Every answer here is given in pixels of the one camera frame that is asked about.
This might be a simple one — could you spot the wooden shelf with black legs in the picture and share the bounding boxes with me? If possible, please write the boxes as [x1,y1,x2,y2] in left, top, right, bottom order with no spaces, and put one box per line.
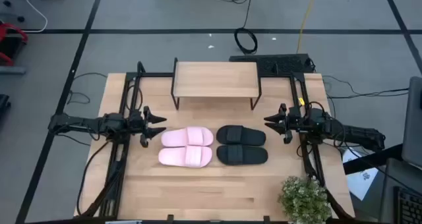
[170,57,263,111]

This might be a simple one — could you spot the black slide sandal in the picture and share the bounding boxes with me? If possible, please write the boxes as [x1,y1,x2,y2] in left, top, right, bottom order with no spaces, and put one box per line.
[216,144,269,167]
[216,125,267,147]

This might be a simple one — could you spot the grey monitor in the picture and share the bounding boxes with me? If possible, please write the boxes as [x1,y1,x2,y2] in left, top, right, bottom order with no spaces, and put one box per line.
[401,76,422,171]

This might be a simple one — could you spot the thin black floor cable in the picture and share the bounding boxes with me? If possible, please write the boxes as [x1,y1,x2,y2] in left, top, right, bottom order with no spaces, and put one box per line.
[65,71,108,106]
[321,74,410,101]

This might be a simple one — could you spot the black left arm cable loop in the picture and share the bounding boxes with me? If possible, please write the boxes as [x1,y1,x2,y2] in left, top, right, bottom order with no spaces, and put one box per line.
[125,84,144,113]

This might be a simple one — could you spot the yellow hanging cable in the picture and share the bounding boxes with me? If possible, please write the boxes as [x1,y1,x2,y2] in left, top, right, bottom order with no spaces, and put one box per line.
[295,0,319,55]

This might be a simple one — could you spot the thick black cable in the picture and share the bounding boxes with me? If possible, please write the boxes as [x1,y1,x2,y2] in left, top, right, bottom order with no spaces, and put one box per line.
[76,140,113,217]

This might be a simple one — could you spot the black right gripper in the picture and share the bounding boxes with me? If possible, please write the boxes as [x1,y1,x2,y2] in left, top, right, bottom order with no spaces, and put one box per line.
[263,103,313,145]

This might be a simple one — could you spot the red cart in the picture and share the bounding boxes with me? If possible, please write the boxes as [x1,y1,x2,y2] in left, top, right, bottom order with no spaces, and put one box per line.
[0,22,29,67]

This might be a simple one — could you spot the black keyboard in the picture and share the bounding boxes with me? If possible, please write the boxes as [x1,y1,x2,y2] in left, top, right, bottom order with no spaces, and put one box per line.
[394,186,422,224]

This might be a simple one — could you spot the black metal rig frame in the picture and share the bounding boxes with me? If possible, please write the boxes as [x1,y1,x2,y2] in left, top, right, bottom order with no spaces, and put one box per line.
[98,61,355,224]

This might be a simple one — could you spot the grey flat base plate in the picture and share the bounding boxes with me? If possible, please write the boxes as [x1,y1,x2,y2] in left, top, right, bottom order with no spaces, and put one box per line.
[0,65,27,75]

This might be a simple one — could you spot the pink slide sandal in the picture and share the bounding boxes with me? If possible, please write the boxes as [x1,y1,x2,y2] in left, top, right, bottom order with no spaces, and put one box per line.
[158,145,214,169]
[160,126,215,148]

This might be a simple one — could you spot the black coiled hanging cable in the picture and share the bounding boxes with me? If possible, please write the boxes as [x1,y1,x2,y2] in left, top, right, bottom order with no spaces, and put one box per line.
[233,0,259,55]

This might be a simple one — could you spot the white floor cable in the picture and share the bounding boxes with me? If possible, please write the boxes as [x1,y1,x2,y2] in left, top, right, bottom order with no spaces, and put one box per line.
[19,0,49,34]

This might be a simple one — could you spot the white paper sheet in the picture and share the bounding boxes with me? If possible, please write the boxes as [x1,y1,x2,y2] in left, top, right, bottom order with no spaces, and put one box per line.
[342,147,380,202]

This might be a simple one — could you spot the grey desk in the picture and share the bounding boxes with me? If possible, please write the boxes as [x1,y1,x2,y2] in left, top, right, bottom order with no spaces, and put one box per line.
[378,157,422,224]

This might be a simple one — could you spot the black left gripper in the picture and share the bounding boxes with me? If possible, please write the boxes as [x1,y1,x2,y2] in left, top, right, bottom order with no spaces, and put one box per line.
[129,105,167,148]

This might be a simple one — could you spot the black chair base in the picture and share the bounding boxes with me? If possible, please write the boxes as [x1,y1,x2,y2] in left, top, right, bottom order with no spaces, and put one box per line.
[0,94,12,119]

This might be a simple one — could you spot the green potted plant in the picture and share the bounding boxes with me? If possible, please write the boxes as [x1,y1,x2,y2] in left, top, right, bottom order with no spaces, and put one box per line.
[278,175,332,224]

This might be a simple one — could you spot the black desk bar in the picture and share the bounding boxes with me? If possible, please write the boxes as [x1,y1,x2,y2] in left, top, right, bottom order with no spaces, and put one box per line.
[342,143,405,176]

